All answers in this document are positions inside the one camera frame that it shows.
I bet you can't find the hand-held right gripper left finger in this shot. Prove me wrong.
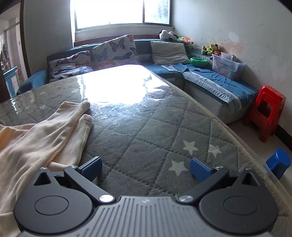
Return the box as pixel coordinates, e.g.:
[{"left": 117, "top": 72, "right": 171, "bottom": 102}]
[{"left": 32, "top": 156, "right": 116, "bottom": 204}]

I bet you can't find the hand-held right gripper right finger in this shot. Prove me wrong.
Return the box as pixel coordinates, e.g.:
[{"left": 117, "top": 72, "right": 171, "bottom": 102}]
[{"left": 178, "top": 157, "right": 263, "bottom": 203}]

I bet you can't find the cream fleece garment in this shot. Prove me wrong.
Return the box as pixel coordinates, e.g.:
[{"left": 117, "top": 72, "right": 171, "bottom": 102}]
[{"left": 0, "top": 100, "right": 93, "bottom": 237}]

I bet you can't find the blue plastic stool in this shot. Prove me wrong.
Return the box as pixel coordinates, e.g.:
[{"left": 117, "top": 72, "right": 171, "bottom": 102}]
[{"left": 266, "top": 148, "right": 292, "bottom": 179}]

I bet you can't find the blue sofa blanket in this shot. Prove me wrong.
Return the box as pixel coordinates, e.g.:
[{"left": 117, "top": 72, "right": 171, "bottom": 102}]
[{"left": 173, "top": 63, "right": 258, "bottom": 98}]

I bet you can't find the red plastic stool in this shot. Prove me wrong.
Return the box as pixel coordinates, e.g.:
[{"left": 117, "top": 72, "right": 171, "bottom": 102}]
[{"left": 243, "top": 85, "right": 286, "bottom": 143}]

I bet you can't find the flat butterfly print cushion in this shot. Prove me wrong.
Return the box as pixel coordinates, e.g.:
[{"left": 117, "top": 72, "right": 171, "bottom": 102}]
[{"left": 48, "top": 50, "right": 93, "bottom": 83}]

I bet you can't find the clear plastic storage box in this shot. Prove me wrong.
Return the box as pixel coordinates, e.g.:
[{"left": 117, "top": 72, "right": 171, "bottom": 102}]
[{"left": 211, "top": 52, "right": 245, "bottom": 81}]

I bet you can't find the green bowl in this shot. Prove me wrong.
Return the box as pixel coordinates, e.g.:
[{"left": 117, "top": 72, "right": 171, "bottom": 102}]
[{"left": 190, "top": 57, "right": 208, "bottom": 67}]

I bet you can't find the large butterfly print cushion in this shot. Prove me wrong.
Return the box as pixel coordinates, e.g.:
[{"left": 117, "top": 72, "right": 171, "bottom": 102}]
[{"left": 91, "top": 33, "right": 141, "bottom": 71}]

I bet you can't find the blue and white toy cabinet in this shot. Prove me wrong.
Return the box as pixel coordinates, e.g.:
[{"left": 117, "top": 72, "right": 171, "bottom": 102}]
[{"left": 3, "top": 66, "right": 24, "bottom": 96}]

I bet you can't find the grey cushion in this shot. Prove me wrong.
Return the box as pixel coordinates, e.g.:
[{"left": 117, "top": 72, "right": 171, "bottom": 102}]
[{"left": 150, "top": 41, "right": 191, "bottom": 65}]

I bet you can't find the brown plush bear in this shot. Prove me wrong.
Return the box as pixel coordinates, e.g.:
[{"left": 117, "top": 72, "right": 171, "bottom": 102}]
[{"left": 210, "top": 43, "right": 222, "bottom": 56}]

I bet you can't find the blue corner sofa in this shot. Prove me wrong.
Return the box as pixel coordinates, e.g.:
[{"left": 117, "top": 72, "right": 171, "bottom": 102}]
[{"left": 16, "top": 38, "right": 259, "bottom": 125}]

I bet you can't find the black and white plush toy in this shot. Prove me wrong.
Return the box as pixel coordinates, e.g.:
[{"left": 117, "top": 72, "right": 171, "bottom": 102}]
[{"left": 159, "top": 30, "right": 178, "bottom": 41}]

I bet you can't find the window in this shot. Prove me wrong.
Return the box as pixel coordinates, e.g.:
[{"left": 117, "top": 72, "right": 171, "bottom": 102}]
[{"left": 71, "top": 0, "right": 174, "bottom": 31}]

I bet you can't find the dark wooden door frame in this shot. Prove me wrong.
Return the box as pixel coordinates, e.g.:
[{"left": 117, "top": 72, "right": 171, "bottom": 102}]
[{"left": 19, "top": 0, "right": 32, "bottom": 78}]

